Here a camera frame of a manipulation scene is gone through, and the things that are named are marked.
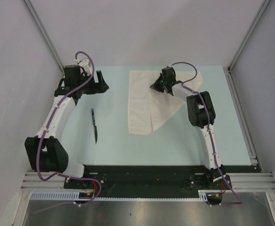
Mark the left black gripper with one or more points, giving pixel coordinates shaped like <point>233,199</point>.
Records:
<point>99,87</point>

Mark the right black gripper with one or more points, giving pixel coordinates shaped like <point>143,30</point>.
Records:
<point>156,86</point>

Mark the white cloth napkin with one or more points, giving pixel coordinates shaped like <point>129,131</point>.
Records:
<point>148,109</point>

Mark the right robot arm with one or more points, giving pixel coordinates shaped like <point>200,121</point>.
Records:
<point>201,115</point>

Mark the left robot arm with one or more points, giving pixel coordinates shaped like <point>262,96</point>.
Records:
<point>45,151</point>

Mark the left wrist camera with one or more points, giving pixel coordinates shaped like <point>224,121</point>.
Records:
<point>85,65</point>

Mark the teal handled knife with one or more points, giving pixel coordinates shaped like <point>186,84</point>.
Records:
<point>94,125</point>

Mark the right side aluminium rail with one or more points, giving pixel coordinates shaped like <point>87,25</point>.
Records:
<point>241,118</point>

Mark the aluminium rail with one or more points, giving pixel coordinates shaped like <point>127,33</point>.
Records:
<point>241,118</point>
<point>241,182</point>

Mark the left aluminium corner post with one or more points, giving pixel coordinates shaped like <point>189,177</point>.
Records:
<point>43,33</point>

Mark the aluminium corner post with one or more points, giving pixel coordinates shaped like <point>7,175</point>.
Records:
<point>43,33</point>
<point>250,32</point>

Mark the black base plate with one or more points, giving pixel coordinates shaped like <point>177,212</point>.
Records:
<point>149,182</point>

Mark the front aluminium rail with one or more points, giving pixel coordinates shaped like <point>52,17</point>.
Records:
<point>241,182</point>

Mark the right aluminium corner post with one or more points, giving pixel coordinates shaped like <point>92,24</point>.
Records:
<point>250,32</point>

